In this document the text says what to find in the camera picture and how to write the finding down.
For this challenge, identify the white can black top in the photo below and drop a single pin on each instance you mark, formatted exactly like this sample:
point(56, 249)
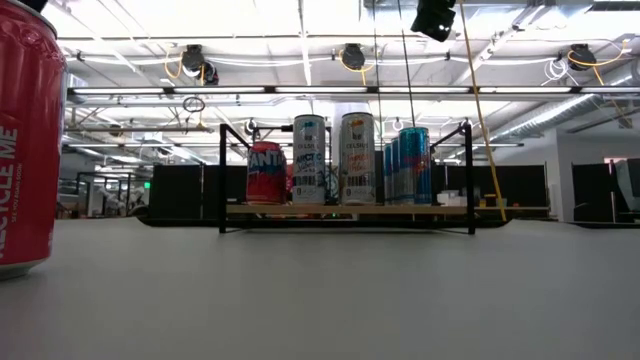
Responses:
point(308, 160)
point(357, 160)

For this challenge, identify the white boxes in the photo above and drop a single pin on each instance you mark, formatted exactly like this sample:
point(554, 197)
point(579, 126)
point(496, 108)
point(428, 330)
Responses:
point(452, 198)

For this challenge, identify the long ceiling light strip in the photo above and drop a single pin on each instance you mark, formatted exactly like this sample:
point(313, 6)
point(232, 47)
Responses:
point(500, 89)

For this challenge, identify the black partition panel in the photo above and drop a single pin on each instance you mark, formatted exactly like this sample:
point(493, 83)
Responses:
point(520, 185)
point(175, 192)
point(592, 190)

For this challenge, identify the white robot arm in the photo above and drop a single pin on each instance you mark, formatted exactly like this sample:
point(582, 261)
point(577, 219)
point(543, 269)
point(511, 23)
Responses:
point(107, 197)
point(136, 196)

